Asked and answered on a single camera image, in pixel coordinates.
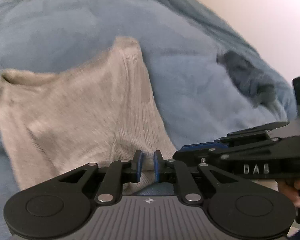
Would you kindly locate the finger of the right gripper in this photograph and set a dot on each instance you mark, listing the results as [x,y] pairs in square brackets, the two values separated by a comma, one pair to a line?
[242,137]
[215,157]

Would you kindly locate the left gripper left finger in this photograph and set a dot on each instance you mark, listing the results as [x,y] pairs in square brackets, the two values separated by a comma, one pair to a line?
[61,205]

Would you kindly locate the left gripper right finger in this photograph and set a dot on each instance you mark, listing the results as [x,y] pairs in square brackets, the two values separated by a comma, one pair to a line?
[236,206]

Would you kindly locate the grey polo shirt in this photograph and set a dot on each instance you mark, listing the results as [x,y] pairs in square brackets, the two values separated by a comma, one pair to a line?
[101,111]

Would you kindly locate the person right hand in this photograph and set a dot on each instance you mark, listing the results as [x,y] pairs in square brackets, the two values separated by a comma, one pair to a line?
[290,190]

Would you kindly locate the dark blue jeans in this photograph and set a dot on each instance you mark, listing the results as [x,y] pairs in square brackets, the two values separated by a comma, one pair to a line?
[252,82]

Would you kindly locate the blue fleece duvet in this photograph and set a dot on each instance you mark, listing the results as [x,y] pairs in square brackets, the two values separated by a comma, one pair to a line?
[180,41]

